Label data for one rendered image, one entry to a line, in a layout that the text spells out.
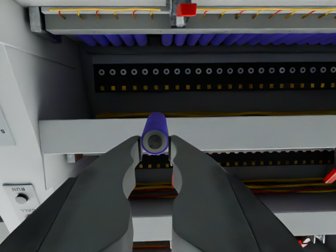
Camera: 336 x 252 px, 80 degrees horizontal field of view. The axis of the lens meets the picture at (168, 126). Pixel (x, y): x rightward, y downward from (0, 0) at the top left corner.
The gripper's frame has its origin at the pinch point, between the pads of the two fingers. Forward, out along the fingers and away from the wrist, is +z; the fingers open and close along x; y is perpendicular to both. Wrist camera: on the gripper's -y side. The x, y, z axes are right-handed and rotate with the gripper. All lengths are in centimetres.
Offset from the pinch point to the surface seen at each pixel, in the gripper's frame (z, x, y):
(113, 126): 12.6, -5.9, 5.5
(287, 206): 18.9, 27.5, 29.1
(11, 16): 13.8, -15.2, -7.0
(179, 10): 6.5, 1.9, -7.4
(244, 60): 28.3, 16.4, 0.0
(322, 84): 27.0, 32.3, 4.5
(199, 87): 26.9, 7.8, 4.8
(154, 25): 16.2, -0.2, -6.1
